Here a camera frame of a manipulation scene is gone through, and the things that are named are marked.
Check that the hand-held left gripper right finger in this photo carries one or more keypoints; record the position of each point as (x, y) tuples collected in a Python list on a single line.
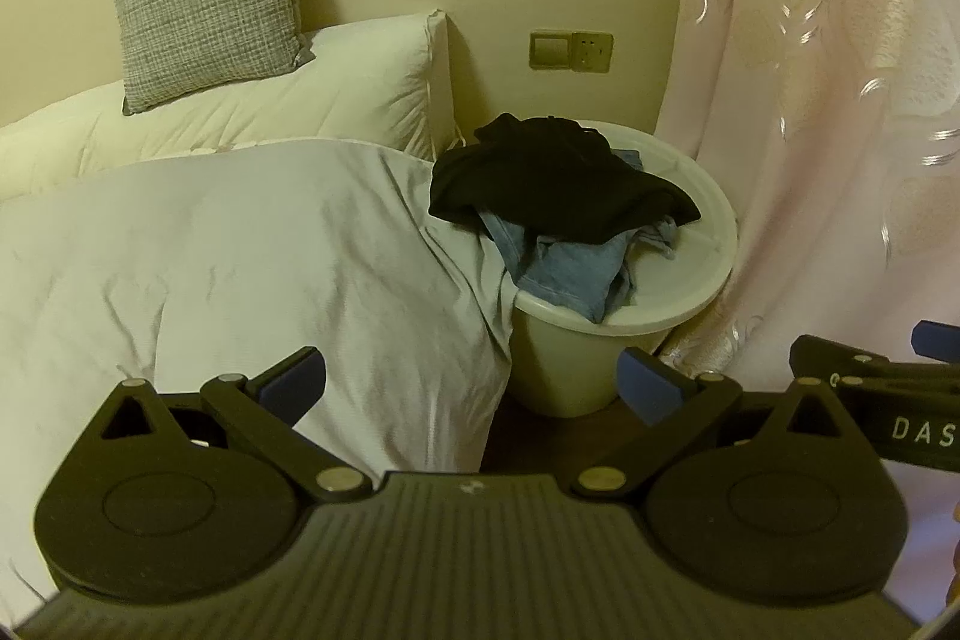
[(643, 386)]

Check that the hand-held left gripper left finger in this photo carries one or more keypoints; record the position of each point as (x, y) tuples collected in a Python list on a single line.
[(294, 379)]

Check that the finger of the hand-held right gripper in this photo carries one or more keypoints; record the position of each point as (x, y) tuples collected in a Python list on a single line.
[(870, 356), (934, 338)]

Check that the white plastic laundry bucket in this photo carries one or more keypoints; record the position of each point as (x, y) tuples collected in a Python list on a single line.
[(577, 362)]

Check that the black garment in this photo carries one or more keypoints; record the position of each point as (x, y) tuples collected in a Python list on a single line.
[(559, 179)]

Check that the grey duvet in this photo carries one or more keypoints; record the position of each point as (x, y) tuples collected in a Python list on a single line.
[(225, 280)]

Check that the blue jeans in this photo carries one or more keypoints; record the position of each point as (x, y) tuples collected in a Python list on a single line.
[(574, 276)]

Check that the pink patterned curtain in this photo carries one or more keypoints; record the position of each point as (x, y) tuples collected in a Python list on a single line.
[(810, 85)]

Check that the white pillow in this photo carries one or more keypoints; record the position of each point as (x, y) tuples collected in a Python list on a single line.
[(371, 78)]

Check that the wall power socket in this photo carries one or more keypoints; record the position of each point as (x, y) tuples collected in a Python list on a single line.
[(593, 52)]

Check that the wall light switch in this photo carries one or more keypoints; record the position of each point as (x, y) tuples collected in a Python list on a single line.
[(551, 50)]

